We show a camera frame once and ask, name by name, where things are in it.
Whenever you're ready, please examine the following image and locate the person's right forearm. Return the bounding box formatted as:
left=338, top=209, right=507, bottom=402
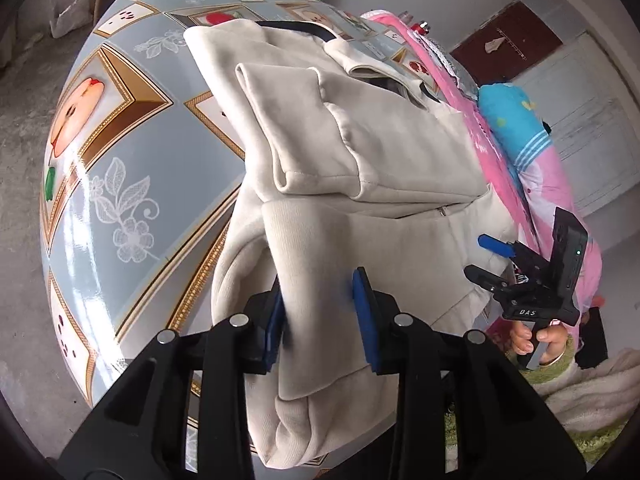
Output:
left=522, top=337, right=633, bottom=433

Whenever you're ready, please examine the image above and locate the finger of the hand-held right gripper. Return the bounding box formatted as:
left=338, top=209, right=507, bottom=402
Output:
left=477, top=233, right=551, bottom=276
left=464, top=265, right=518, bottom=304

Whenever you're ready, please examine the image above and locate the clear plastic bag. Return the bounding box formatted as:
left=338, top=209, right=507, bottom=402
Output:
left=49, top=0, right=106, bottom=40

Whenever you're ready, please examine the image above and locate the lace-edged grey cloth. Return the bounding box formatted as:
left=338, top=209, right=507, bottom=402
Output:
left=425, top=35, right=483, bottom=101

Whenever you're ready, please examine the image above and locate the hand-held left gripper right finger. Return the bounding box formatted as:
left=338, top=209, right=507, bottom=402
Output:
left=351, top=266, right=587, bottom=480

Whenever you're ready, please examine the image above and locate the dark red door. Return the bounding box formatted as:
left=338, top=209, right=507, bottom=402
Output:
left=449, top=0, right=563, bottom=86

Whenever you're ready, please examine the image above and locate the cyan and pink pillow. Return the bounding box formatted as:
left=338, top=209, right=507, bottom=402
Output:
left=477, top=81, right=603, bottom=311

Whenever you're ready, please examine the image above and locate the person's right hand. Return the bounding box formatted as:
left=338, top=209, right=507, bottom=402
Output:
left=509, top=319, right=569, bottom=362

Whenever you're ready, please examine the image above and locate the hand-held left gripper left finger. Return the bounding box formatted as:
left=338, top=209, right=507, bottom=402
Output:
left=57, top=275, right=286, bottom=480

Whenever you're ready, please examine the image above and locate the pink floral blanket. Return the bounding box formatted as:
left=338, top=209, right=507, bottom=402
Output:
left=360, top=7, right=541, bottom=356

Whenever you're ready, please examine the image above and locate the cream zip jacket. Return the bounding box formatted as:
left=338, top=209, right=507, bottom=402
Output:
left=182, top=17, right=521, bottom=471

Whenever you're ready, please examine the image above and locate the white door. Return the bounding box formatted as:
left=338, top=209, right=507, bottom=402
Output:
left=510, top=29, right=640, bottom=216

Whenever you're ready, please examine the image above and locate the table with fruit-print cover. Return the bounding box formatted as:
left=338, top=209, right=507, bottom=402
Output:
left=40, top=0, right=451, bottom=461

